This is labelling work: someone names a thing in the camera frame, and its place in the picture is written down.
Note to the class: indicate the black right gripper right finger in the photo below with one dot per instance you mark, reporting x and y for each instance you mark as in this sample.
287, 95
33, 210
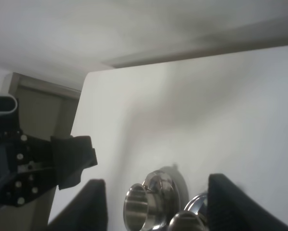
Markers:
230, 209

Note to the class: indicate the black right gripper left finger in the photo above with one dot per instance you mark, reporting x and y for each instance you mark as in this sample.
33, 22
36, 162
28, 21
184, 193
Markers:
86, 212

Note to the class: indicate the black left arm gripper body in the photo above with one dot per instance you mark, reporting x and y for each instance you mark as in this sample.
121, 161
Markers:
26, 168

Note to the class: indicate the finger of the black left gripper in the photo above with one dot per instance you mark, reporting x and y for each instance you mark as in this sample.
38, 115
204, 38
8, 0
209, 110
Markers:
71, 156

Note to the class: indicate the right steel saucer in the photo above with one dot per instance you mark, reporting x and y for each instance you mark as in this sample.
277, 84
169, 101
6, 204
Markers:
198, 204

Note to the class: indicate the steel saucer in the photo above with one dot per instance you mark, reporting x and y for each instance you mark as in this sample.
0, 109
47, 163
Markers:
198, 204
169, 183

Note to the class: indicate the right steel teacup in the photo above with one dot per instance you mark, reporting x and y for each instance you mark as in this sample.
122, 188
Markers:
192, 218

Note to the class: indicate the steel teacup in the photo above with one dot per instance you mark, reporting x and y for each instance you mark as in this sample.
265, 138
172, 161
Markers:
192, 218
141, 210

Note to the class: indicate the left steel teacup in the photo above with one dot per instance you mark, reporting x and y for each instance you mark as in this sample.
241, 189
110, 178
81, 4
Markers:
141, 210

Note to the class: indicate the left steel saucer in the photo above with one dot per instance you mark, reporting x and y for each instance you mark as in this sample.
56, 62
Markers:
169, 183

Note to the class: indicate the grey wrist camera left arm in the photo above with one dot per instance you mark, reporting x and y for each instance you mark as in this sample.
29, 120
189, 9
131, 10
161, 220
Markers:
8, 104

